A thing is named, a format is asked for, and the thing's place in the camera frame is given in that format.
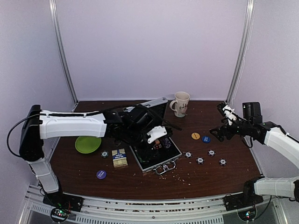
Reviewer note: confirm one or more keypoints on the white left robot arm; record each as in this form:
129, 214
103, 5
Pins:
43, 124

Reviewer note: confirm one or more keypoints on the purple poker chip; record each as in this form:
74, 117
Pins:
200, 160
223, 162
188, 154
211, 153

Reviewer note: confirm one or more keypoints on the aluminium front rail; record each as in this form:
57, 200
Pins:
205, 210

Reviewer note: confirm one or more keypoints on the left aluminium frame post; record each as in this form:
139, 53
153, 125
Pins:
62, 55

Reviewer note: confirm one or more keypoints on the right circuit board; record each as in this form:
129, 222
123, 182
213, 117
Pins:
247, 215

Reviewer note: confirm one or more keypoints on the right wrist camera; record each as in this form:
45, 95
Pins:
252, 112

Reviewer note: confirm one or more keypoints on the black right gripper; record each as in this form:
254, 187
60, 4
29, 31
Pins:
220, 137

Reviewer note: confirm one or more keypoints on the aluminium frame post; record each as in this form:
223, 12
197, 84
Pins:
62, 55
240, 62

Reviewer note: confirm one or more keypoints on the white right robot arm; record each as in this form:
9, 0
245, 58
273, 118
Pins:
268, 134

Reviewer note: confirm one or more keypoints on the cream ceramic mug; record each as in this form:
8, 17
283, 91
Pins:
180, 103

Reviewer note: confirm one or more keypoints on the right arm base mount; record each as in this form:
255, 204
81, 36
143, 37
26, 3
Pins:
239, 201

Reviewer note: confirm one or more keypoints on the aluminium poker case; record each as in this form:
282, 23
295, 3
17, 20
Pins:
162, 154

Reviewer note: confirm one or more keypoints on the purple chip stack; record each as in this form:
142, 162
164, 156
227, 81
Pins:
167, 143

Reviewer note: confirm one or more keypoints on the red dice set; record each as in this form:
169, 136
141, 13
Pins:
157, 147

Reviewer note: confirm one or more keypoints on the circuit board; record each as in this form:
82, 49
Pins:
247, 215
59, 215

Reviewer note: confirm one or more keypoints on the blue small blind button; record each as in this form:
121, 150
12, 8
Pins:
206, 139

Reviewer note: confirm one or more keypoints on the blue Texas Hold'em card box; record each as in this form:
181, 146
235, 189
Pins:
119, 158

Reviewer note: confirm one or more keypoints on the purple round button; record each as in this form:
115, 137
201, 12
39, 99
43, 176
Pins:
101, 174

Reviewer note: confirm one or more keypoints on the left circuit board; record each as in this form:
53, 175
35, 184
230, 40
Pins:
59, 215

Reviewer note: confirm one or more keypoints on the yellow big blind button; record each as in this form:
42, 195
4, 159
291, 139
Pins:
195, 136

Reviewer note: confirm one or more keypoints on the green plate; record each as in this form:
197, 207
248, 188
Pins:
87, 144

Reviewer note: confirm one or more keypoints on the right aluminium frame post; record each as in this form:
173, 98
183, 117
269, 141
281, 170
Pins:
240, 62

